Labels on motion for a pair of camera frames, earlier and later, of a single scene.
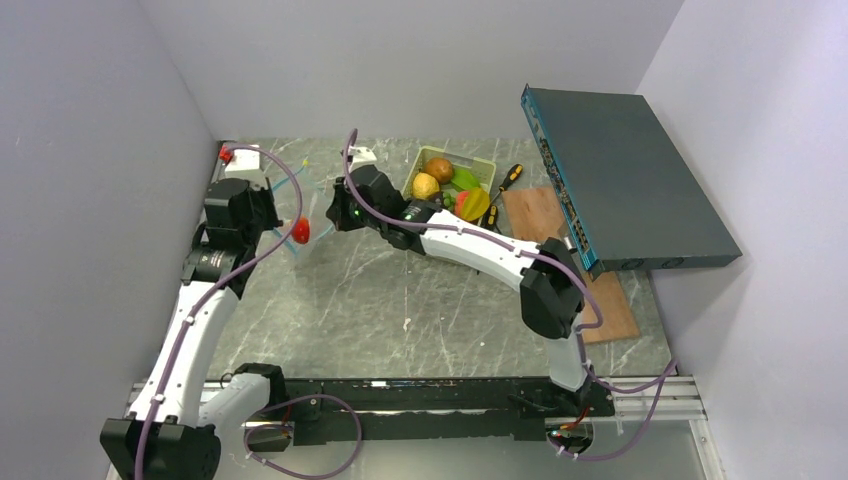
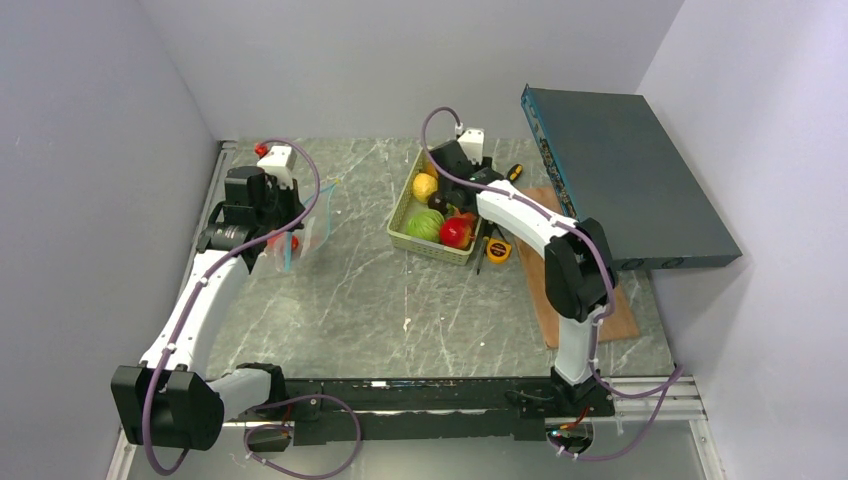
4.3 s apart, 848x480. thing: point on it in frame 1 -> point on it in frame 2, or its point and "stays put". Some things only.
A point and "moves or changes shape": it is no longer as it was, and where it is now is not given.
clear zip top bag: [315, 207] moves or changes shape
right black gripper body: [348, 214] -> [486, 164]
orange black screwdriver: [512, 177] stays put
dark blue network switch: [627, 196] stays put
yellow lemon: [424, 185] stays put
